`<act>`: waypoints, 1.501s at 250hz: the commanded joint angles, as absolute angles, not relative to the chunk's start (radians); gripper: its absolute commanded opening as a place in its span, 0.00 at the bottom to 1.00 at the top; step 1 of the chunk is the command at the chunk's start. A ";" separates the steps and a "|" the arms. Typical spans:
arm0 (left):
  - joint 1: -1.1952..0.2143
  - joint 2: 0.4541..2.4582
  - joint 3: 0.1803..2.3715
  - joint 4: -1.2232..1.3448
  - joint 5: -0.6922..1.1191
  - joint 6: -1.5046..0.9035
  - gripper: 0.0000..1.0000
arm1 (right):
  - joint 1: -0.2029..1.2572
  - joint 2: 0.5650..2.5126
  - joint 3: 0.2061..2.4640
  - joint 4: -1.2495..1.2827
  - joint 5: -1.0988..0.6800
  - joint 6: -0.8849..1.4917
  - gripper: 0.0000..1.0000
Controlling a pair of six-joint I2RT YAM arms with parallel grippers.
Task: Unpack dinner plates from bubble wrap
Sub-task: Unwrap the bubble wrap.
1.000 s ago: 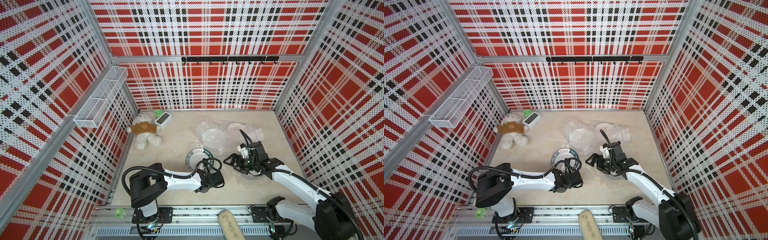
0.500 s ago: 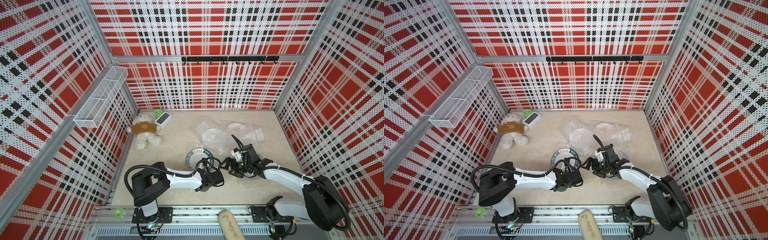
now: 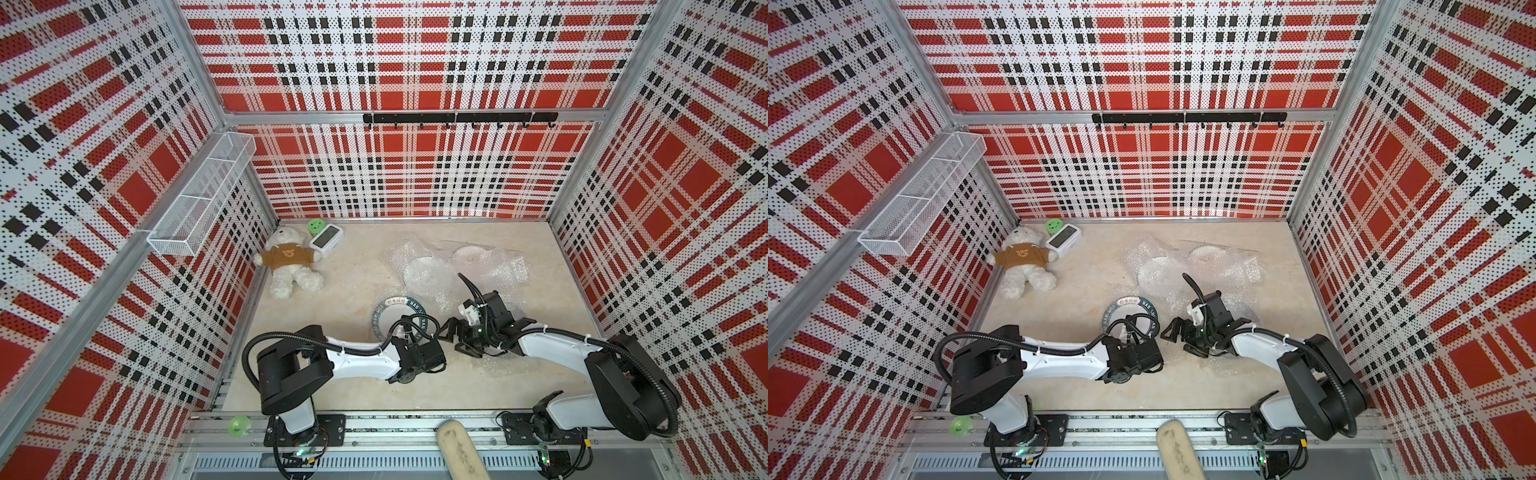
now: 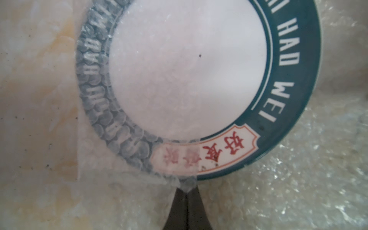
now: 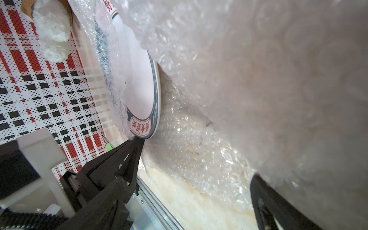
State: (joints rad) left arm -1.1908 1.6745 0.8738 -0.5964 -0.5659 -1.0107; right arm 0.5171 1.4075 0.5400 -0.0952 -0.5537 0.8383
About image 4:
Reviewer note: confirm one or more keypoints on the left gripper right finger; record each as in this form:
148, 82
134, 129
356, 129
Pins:
196, 215

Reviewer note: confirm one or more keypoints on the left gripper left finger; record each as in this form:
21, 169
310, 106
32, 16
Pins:
178, 217

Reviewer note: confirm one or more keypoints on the green rimmed plate front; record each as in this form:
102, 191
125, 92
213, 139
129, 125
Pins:
177, 89

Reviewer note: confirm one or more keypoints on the bubble wrap sheet front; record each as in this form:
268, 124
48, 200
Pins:
315, 179

